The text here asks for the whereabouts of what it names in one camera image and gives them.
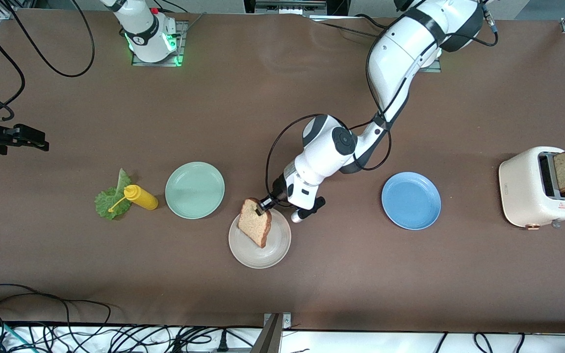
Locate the black equipment box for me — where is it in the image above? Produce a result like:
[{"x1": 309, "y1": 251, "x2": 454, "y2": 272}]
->
[{"x1": 243, "y1": 0, "x2": 352, "y2": 15}]

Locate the black braided cable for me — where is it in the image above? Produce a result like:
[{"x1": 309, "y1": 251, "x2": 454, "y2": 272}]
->
[{"x1": 307, "y1": 14, "x2": 384, "y2": 37}]

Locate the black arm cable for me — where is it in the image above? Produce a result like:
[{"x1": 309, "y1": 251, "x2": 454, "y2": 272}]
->
[
  {"x1": 0, "y1": 0, "x2": 96, "y2": 123},
  {"x1": 265, "y1": 0, "x2": 500, "y2": 197}
]

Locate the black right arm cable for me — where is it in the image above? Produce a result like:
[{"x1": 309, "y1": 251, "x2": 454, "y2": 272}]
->
[{"x1": 0, "y1": 0, "x2": 96, "y2": 123}]

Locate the blue plate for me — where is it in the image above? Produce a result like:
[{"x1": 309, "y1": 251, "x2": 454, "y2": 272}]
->
[{"x1": 381, "y1": 171, "x2": 442, "y2": 230}]

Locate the beige plate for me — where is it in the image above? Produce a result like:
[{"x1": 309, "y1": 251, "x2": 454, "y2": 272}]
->
[{"x1": 228, "y1": 205, "x2": 292, "y2": 269}]

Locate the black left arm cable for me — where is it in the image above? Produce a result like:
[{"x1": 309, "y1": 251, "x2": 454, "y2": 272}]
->
[{"x1": 265, "y1": 0, "x2": 500, "y2": 197}]

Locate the cream white toaster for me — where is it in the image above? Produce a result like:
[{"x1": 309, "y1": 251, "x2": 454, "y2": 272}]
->
[{"x1": 498, "y1": 146, "x2": 565, "y2": 230}]

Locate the yellow squeeze bottle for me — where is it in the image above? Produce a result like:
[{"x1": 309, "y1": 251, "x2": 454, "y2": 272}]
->
[{"x1": 107, "y1": 184, "x2": 159, "y2": 213}]

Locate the green lettuce leaf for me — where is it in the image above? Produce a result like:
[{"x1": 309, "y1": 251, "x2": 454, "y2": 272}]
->
[{"x1": 95, "y1": 168, "x2": 133, "y2": 221}]

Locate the green plate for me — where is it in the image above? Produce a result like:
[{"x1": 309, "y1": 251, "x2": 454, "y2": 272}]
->
[{"x1": 165, "y1": 161, "x2": 225, "y2": 220}]

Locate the grey metal bracket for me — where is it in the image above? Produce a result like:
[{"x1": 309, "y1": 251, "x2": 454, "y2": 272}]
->
[{"x1": 251, "y1": 312, "x2": 293, "y2": 353}]

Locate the black base cable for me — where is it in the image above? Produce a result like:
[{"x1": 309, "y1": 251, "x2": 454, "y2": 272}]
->
[{"x1": 354, "y1": 13, "x2": 391, "y2": 31}]

